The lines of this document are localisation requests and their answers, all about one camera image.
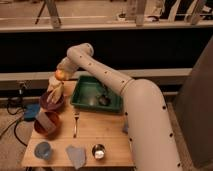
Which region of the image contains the blue plastic cup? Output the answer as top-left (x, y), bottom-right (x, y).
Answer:
top-left (34, 141), bottom-right (52, 160)

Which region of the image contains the red-brown bowl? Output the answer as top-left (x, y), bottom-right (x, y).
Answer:
top-left (34, 111), bottom-right (60, 135)

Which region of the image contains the beige sponge block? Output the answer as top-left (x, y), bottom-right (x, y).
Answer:
top-left (36, 112), bottom-right (56, 133)

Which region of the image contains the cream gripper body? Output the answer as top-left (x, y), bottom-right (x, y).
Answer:
top-left (56, 65), bottom-right (73, 81)

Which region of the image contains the black ladle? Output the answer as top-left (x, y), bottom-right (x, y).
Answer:
top-left (98, 84), bottom-right (111, 106)

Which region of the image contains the small metal cup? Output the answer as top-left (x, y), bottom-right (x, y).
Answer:
top-left (92, 144), bottom-right (105, 160)

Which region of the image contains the wooden folding table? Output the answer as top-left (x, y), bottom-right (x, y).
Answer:
top-left (22, 81), bottom-right (134, 167)

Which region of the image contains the blue sponge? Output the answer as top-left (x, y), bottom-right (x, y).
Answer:
top-left (122, 123), bottom-right (128, 134)

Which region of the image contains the bunch of bananas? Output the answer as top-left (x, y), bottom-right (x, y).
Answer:
top-left (47, 84), bottom-right (63, 103)

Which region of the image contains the black cable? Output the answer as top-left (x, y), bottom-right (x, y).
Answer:
top-left (0, 87), bottom-right (29, 147)

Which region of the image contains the metal fork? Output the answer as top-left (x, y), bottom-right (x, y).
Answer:
top-left (73, 112), bottom-right (79, 138)

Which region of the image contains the grey-blue cloth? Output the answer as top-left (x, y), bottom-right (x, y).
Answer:
top-left (66, 145), bottom-right (86, 170)

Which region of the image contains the purple bowl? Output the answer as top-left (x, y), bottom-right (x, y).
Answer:
top-left (39, 92), bottom-right (64, 111)

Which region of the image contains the blue power box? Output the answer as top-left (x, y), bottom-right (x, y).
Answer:
top-left (24, 104), bottom-right (40, 121)

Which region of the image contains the green plastic tray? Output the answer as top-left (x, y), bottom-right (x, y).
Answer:
top-left (70, 75), bottom-right (122, 113)

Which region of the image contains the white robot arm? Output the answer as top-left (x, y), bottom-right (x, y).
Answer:
top-left (57, 43), bottom-right (183, 171)

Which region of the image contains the white paper cup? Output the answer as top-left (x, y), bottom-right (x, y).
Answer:
top-left (47, 76), bottom-right (62, 91)

